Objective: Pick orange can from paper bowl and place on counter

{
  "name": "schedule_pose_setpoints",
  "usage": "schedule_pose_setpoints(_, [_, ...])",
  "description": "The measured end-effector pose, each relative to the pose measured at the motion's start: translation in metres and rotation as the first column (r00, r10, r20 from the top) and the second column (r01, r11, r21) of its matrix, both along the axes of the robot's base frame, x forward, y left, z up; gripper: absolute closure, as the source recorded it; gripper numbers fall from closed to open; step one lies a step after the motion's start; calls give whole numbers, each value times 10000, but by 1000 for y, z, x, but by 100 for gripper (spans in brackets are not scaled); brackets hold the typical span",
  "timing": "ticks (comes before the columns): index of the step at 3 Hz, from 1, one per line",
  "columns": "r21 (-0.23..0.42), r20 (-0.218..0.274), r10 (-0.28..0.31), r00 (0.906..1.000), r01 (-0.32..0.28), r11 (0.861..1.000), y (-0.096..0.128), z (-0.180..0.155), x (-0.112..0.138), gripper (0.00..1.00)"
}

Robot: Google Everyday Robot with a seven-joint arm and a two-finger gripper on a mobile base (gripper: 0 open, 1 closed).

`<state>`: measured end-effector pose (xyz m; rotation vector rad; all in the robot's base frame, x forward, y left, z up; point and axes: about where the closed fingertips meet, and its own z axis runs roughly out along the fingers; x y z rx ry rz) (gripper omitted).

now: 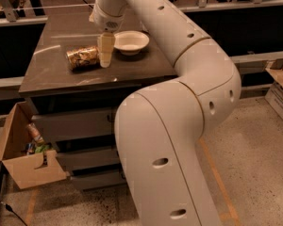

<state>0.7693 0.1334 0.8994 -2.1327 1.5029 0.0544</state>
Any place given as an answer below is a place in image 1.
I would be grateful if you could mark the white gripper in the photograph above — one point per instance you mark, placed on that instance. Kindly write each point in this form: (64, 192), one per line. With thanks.
(106, 21)

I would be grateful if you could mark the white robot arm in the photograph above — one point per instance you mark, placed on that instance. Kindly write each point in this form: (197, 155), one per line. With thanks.
(156, 128)

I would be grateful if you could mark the white paper bowl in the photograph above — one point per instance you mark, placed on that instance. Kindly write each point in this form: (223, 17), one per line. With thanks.
(130, 43)

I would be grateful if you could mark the grey drawer cabinet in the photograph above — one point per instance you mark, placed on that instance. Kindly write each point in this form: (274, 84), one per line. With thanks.
(51, 87)

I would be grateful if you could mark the top grey drawer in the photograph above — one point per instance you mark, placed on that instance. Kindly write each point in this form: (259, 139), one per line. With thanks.
(76, 124)

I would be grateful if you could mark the grey drawer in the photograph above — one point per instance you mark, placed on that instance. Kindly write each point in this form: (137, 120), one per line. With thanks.
(86, 159)
(76, 124)
(98, 180)

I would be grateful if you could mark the snack packet in box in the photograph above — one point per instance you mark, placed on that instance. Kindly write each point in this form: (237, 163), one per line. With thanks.
(34, 132)

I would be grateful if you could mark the middle grey drawer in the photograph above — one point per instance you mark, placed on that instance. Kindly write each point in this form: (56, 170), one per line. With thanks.
(86, 159)

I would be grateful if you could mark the green packet in box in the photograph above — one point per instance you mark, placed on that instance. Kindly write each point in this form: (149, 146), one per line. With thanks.
(43, 148)

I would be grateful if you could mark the bottom grey drawer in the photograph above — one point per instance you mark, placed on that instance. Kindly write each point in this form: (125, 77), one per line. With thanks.
(98, 180)

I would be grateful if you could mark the open cardboard box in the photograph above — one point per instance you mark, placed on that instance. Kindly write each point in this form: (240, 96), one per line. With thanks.
(17, 147)

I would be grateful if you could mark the cardboard box at right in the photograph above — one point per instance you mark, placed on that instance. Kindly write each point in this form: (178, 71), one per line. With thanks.
(274, 95)

